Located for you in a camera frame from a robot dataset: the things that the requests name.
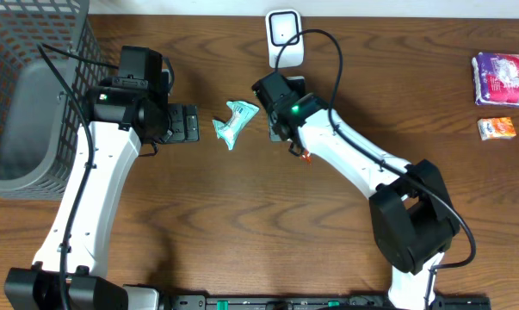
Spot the white barcode scanner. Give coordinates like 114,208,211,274
265,9,305,69

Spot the dark grey plastic basket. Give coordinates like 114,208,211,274
0,0,109,201

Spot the teal tissue packet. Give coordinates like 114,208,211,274
213,101,259,151

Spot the purple pink floral liner pack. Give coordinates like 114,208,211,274
472,53,519,107

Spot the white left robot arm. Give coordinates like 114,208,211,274
4,46,200,309

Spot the orange tissue pack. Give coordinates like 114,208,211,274
477,117,516,140

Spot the orange-red snack bar wrapper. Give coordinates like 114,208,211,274
300,150,312,164

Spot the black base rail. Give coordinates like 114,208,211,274
159,294,491,310

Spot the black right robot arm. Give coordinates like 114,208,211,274
251,72,460,309

